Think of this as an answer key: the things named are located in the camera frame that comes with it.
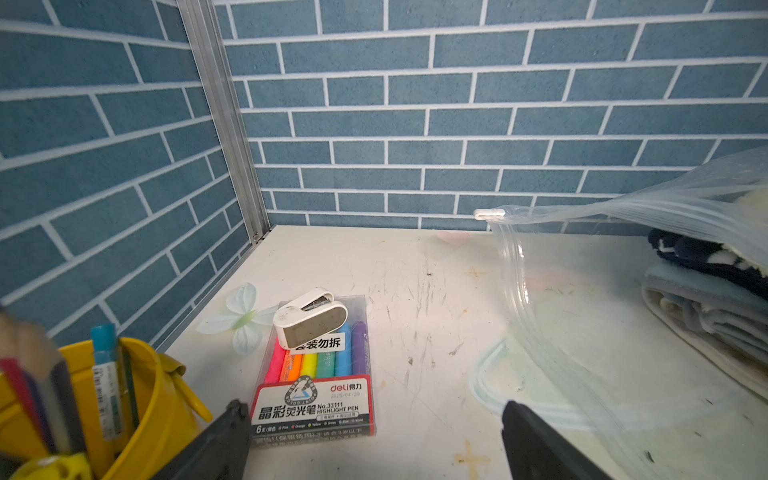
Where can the clear plastic vacuum bag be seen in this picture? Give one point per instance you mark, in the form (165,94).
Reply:
(585,353)

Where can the yellow pen cup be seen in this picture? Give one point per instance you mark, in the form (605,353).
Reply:
(171,415)

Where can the aluminium corner post left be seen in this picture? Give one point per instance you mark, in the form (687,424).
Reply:
(204,35)

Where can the white small stapler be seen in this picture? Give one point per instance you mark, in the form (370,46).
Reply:
(309,316)

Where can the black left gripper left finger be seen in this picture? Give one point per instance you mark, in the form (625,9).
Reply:
(219,452)

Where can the highlighter pen pack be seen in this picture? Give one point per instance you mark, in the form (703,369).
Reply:
(321,391)

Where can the grey white folded blanket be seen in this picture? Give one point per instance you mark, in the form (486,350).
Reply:
(724,322)

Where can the navy blue star blanket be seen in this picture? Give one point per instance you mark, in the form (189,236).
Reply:
(709,258)

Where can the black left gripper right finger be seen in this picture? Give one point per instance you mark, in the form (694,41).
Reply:
(535,450)

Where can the teal glue stick pen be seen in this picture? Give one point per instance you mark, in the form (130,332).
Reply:
(107,381)

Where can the pencils bundle in cup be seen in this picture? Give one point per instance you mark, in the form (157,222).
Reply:
(39,376)

